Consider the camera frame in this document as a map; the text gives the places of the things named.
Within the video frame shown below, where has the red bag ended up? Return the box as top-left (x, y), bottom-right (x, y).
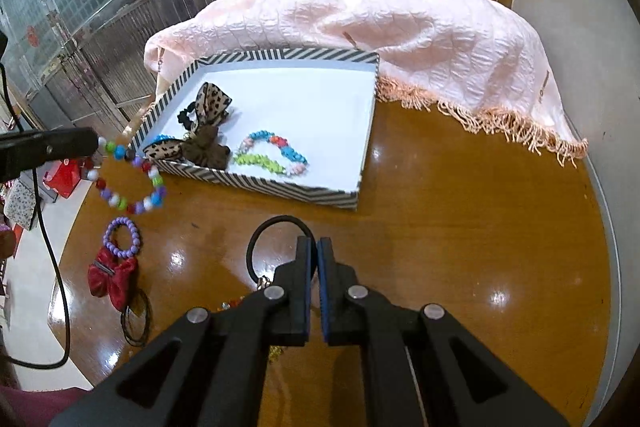
top-left (42, 158), bottom-right (82, 198)

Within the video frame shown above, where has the striped cardboard box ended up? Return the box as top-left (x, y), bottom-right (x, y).
top-left (139, 48), bottom-right (381, 211)

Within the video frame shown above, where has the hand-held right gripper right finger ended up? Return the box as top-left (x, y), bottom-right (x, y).
top-left (316, 238), bottom-right (571, 427)

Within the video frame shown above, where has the colourful flower bead bracelet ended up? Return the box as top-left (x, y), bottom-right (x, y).
top-left (234, 130), bottom-right (309, 178)

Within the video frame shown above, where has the pink fringed blanket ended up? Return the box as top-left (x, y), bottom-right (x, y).
top-left (144, 0), bottom-right (589, 168)

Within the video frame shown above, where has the brown hair bow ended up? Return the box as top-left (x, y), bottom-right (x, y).
top-left (143, 127), bottom-right (232, 170)

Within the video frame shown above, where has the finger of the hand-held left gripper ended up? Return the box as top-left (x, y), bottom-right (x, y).
top-left (0, 127), bottom-right (100, 184)

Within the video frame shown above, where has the leopard print hair bow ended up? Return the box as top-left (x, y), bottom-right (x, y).
top-left (194, 83), bottom-right (234, 126)

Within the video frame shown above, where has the metal gate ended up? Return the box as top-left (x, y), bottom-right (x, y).
top-left (0, 0), bottom-right (481, 142)

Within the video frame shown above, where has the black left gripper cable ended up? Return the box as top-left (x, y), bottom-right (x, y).
top-left (0, 62), bottom-right (71, 369)

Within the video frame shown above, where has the patterned fabric bag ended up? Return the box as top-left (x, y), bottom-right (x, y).
top-left (4, 179), bottom-right (47, 229)

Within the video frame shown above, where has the multicolour round bead bracelet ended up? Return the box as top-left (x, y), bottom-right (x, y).
top-left (81, 136), bottom-right (168, 214)

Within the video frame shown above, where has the thin black hair tie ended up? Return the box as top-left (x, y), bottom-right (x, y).
top-left (121, 288), bottom-right (153, 349)

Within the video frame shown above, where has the purple bead bracelet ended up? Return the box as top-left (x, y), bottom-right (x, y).
top-left (102, 217), bottom-right (144, 259)

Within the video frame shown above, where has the red hair bow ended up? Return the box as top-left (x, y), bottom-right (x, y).
top-left (87, 247), bottom-right (140, 312)

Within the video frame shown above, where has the person's maroon clothing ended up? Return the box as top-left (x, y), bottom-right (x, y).
top-left (0, 384), bottom-right (93, 427)

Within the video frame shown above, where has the black scrunchie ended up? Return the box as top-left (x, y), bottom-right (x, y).
top-left (177, 103), bottom-right (202, 128)

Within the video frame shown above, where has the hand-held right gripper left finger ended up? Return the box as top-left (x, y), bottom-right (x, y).
top-left (47, 237), bottom-right (313, 427)

